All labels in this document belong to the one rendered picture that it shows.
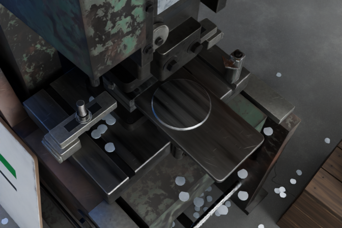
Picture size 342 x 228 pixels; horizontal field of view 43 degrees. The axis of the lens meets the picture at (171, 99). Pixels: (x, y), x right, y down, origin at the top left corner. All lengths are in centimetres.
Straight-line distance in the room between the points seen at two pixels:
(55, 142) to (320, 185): 80
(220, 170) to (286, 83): 117
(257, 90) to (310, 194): 39
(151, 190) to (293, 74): 119
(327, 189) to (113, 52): 94
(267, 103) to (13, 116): 63
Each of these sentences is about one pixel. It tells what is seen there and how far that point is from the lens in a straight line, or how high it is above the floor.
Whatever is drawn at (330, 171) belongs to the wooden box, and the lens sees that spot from 141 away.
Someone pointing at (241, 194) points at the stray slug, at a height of 65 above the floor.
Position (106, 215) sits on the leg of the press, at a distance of 96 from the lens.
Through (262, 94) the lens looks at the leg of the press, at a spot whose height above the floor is 64.
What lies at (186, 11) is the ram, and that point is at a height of 100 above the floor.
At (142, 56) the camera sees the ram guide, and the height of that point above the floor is 102.
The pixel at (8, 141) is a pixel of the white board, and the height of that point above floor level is 54.
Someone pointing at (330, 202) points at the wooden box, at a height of 35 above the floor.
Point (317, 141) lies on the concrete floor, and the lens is 187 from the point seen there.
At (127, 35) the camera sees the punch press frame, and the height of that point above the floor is 110.
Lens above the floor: 156
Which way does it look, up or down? 58 degrees down
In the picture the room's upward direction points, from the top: 4 degrees clockwise
